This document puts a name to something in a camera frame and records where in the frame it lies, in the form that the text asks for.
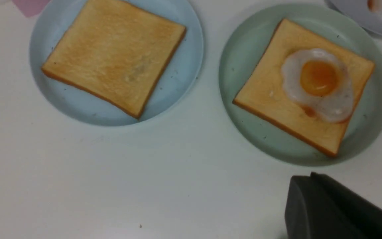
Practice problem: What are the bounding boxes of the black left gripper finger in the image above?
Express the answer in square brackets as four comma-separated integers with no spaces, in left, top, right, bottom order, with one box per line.
[285,172,382,239]

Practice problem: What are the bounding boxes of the toast slice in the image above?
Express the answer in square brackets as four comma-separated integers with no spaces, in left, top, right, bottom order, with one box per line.
[41,0,186,119]
[233,19,375,157]

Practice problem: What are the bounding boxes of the fried egg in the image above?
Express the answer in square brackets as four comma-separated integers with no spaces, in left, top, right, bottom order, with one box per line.
[281,48,354,123]

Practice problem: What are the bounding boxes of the mint green plate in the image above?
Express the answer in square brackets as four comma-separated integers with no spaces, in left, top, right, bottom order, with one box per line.
[219,3,382,167]

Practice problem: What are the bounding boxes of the light blue plate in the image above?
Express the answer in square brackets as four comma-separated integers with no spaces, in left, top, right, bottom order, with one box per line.
[29,0,204,126]

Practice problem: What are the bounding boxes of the grey plate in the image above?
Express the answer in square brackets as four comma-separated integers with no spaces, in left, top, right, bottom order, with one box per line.
[325,0,382,39]

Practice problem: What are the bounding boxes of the pink cube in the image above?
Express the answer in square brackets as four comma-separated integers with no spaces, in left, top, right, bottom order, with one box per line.
[12,0,50,18]

